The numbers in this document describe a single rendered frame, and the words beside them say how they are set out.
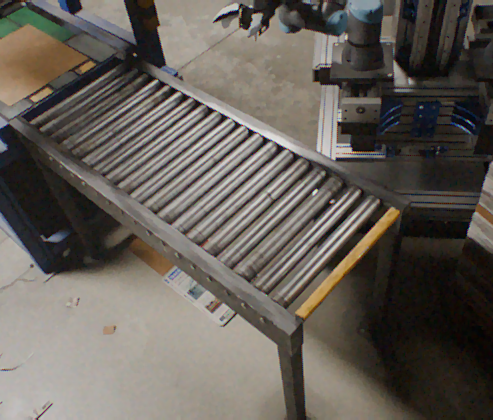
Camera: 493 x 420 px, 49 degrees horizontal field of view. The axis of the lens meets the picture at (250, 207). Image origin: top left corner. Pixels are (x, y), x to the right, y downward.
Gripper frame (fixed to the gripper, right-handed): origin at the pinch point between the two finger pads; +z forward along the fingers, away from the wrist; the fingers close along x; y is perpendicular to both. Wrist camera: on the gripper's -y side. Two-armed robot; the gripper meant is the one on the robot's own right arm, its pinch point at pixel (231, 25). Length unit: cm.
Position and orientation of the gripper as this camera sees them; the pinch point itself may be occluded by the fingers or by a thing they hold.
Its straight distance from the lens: 149.7
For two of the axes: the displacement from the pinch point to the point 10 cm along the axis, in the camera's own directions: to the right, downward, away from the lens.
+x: -8.3, -4.5, 3.1
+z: -5.5, 6.7, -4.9
